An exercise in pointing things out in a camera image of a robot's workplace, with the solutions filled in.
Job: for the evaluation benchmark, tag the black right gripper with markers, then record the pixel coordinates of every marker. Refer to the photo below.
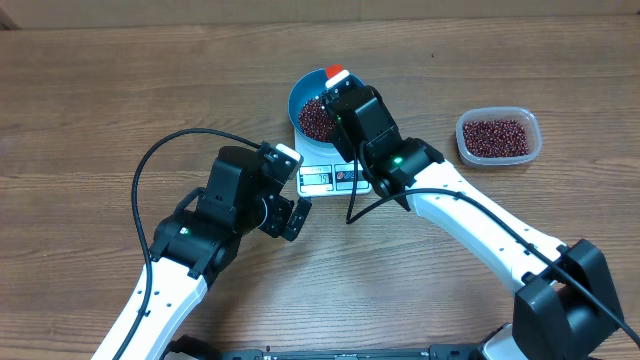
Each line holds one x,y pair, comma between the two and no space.
343,146

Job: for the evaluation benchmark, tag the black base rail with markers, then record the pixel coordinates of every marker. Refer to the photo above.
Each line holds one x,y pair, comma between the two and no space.
189,348

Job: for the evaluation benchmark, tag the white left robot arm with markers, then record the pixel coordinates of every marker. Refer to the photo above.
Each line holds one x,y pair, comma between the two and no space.
200,239

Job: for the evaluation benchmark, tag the clear plastic bean container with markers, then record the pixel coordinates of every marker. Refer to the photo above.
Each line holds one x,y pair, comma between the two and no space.
521,115

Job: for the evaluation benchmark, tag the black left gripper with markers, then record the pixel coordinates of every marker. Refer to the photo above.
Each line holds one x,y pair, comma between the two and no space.
282,207

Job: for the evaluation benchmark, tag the red beans in bowl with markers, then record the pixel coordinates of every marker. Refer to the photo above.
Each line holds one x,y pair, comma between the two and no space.
315,122

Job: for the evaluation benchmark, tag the white digital kitchen scale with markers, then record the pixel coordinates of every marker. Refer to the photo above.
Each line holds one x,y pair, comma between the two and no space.
323,171

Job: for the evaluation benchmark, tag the red plastic measuring scoop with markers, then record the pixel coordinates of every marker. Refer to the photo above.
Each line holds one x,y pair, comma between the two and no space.
334,70

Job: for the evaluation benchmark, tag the blue plastic bowl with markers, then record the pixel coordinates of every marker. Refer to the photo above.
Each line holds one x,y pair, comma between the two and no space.
312,86

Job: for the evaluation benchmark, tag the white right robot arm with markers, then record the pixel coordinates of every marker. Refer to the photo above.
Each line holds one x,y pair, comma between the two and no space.
565,302

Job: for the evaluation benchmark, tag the red adzuki beans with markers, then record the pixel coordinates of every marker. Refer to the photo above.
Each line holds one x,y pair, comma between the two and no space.
495,139

